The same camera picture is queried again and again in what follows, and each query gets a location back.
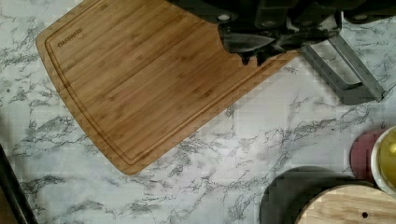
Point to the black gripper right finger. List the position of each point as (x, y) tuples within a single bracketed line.
[(292, 40)]

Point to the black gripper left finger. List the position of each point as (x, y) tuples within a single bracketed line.
[(247, 42)]

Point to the bamboo cutting board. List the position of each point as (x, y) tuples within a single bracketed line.
[(139, 76)]

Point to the maroon round coaster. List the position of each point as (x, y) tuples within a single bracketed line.
[(360, 155)]

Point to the dark round pot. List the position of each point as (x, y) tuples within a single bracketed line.
[(289, 192)]

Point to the white bowl yellow contents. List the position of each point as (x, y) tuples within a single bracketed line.
[(383, 161)]

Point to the round wooden lid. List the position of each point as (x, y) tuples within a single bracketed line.
[(349, 204)]

